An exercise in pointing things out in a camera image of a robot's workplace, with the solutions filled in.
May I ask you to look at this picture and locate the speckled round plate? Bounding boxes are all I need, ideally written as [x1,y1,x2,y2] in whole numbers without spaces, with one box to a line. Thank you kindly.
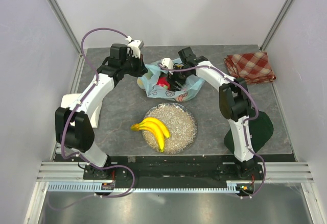
[145,103,198,155]

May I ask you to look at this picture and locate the light blue plastic bag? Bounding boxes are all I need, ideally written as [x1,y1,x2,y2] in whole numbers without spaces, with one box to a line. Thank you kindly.
[137,61,205,102]

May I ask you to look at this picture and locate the dark green baseball cap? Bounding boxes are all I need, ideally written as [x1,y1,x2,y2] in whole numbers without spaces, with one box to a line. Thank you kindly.
[224,109,274,153]

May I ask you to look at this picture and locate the red fake dragon fruit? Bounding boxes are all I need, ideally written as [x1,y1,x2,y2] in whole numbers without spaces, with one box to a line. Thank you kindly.
[157,77,170,90]

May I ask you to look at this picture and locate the red checkered cloth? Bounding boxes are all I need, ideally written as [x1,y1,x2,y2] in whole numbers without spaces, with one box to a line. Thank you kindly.
[224,52,276,84]

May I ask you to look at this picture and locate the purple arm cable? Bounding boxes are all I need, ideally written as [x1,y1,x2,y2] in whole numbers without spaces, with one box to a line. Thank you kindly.
[47,27,135,211]
[158,63,267,200]

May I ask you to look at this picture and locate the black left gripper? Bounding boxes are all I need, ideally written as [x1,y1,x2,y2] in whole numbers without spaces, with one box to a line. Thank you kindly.
[121,53,148,78]

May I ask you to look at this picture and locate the white folded towel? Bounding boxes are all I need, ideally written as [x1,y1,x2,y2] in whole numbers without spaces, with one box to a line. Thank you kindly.
[61,93,102,129]

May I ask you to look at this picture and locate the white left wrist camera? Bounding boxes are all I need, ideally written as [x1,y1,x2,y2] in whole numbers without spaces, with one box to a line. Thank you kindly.
[126,36,144,59]

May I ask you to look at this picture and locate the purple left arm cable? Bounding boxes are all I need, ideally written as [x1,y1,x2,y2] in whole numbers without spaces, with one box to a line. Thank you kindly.
[47,27,135,211]

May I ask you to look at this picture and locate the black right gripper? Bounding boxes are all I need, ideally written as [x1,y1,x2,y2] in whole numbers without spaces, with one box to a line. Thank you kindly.
[165,63,192,92]

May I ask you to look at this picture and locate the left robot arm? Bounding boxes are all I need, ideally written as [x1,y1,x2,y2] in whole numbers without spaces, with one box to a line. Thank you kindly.
[55,40,148,180]

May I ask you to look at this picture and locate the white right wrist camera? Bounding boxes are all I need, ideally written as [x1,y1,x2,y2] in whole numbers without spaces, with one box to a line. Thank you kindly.
[159,58,174,69]

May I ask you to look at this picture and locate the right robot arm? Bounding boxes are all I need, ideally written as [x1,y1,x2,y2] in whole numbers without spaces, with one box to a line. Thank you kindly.
[161,47,259,180]

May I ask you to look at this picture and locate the light blue cable duct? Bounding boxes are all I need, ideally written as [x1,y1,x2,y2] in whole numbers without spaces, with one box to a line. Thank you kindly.
[47,180,254,192]

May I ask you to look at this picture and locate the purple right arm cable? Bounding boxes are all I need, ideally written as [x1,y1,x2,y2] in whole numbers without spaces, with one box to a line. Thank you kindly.
[158,63,267,200]

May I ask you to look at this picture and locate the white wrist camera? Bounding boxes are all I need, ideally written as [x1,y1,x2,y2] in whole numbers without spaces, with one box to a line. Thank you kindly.
[159,58,174,69]
[126,36,144,59]

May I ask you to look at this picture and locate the yellow fake banana bunch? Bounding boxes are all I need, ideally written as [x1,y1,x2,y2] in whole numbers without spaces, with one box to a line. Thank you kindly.
[130,117,170,152]

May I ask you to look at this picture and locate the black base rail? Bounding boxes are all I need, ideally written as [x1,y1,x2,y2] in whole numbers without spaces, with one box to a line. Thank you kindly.
[83,155,264,188]

